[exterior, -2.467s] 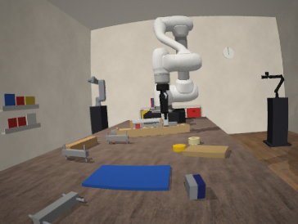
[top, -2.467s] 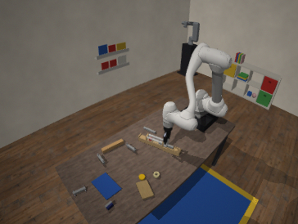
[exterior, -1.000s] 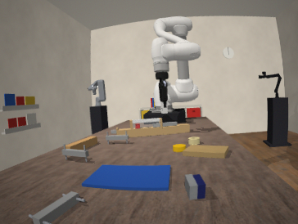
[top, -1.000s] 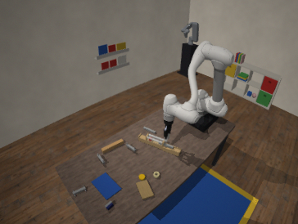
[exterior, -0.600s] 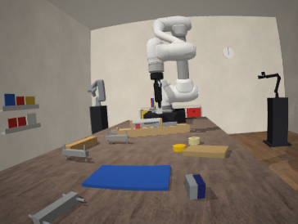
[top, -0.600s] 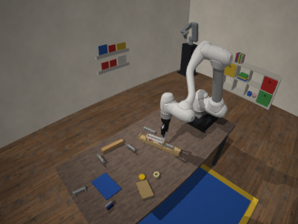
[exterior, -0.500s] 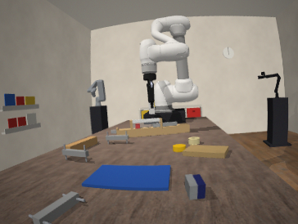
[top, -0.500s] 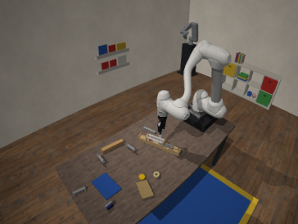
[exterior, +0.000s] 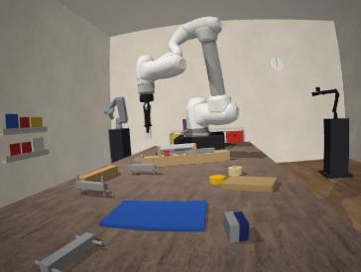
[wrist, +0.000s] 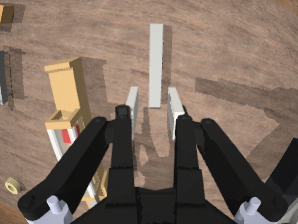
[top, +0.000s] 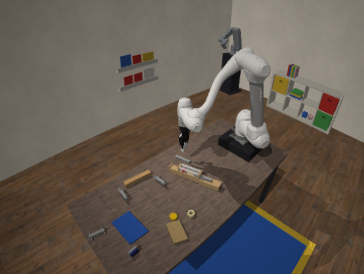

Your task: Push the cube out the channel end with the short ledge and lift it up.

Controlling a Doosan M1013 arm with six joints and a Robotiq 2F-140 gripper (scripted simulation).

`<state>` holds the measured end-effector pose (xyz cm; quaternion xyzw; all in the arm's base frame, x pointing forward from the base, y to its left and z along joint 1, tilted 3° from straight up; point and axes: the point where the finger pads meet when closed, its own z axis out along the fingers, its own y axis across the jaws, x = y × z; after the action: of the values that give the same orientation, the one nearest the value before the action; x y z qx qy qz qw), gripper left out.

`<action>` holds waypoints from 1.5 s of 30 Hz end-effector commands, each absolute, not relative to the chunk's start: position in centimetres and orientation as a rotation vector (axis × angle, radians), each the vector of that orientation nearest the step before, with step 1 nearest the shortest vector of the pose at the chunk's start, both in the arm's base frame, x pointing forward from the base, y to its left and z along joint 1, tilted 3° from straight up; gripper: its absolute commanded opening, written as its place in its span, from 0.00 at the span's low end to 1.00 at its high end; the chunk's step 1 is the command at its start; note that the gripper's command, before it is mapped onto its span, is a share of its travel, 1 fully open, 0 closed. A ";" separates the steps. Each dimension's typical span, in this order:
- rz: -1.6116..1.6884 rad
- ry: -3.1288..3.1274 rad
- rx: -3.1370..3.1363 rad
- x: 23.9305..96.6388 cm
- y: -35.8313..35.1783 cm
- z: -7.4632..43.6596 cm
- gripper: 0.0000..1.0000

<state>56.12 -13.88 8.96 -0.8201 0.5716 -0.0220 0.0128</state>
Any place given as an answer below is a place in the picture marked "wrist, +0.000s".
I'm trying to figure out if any cream roll of masking tape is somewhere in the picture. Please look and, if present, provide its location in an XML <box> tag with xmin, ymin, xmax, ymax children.
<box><xmin>5</xmin><ymin>177</ymin><xmax>21</xmax><ymax>194</ymax></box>

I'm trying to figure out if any white square stick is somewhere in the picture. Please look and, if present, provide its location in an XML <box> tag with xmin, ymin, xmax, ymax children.
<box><xmin>149</xmin><ymin>24</ymin><xmax>163</xmax><ymax>107</ymax></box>
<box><xmin>89</xmin><ymin>196</ymin><xmax>100</xmax><ymax>208</ymax></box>

